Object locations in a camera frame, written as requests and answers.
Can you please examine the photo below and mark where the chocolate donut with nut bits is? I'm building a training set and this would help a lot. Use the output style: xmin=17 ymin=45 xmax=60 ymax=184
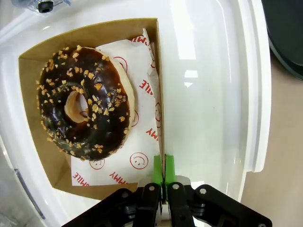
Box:
xmin=36 ymin=45 xmax=136 ymax=162

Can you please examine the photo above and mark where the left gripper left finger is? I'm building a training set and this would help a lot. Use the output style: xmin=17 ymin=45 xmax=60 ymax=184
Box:
xmin=61 ymin=155 xmax=164 ymax=227

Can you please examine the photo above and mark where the white display case base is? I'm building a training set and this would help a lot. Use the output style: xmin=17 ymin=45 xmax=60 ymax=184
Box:
xmin=0 ymin=0 xmax=272 ymax=227

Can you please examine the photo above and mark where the white printed paper liner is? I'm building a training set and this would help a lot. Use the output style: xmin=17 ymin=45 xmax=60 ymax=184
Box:
xmin=71 ymin=28 xmax=164 ymax=188

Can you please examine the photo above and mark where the brown cardboard donut tray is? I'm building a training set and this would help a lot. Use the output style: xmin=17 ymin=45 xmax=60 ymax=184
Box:
xmin=18 ymin=17 xmax=167 ymax=195

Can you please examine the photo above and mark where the black plastic serving tray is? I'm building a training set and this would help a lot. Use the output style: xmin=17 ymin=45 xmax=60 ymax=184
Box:
xmin=261 ymin=0 xmax=303 ymax=82

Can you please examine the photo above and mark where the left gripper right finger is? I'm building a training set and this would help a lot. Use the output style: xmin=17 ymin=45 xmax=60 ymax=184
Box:
xmin=164 ymin=154 xmax=273 ymax=227

